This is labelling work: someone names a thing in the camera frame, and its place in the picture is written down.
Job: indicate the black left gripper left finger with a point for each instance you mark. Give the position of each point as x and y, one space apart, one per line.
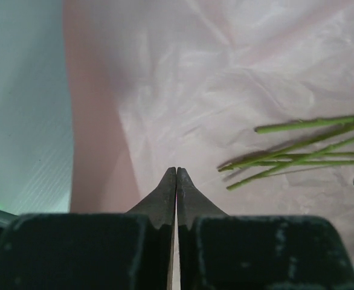
131 250

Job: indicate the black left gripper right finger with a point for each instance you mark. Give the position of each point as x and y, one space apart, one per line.
219 251

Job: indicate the pink wrapping paper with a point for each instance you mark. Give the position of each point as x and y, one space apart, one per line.
159 84

